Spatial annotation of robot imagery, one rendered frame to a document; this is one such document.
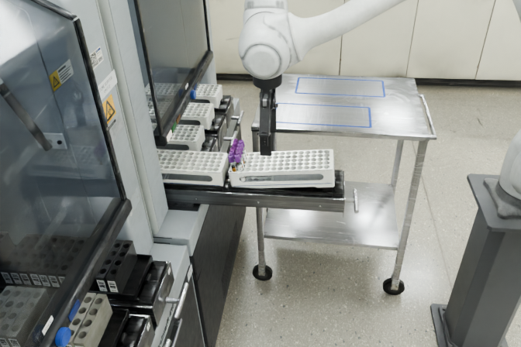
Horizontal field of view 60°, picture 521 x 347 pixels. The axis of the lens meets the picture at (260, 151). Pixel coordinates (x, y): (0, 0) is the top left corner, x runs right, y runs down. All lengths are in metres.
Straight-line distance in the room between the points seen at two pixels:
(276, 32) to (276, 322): 1.36
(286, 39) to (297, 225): 1.18
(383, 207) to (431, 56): 1.85
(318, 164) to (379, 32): 2.38
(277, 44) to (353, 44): 2.71
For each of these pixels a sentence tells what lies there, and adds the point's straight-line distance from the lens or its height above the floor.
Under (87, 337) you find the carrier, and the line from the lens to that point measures 0.98.
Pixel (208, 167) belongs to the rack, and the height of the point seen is 0.86.
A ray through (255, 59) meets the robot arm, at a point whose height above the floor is 1.29.
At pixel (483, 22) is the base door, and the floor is 0.53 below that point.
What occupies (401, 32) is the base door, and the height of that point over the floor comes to 0.44.
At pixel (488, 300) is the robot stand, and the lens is 1.78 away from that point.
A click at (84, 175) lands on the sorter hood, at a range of 0.88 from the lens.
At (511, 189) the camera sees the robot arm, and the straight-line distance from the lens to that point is 1.51.
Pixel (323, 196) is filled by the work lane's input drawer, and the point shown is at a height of 0.80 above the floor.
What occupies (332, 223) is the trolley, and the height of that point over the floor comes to 0.28.
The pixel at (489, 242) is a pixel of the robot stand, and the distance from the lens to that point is 1.61.
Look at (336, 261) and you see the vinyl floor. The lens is 2.22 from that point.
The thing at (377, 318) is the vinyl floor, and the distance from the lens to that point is 2.05.
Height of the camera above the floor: 1.64
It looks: 34 degrees down
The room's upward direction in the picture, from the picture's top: 2 degrees counter-clockwise
